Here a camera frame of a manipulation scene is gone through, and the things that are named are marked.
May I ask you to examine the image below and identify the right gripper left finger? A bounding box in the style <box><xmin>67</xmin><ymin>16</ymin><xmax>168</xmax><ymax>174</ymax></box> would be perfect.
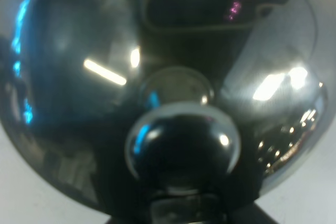
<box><xmin>104</xmin><ymin>202</ymin><xmax>157</xmax><ymax>223</ymax></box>

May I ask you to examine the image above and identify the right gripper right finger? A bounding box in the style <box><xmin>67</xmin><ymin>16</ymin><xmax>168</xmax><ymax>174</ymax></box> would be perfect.
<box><xmin>220</xmin><ymin>200</ymin><xmax>278</xmax><ymax>224</ymax></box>

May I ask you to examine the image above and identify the stainless steel teapot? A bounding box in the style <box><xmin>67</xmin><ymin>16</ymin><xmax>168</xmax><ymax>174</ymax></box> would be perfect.
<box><xmin>1</xmin><ymin>0</ymin><xmax>335</xmax><ymax>223</ymax></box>

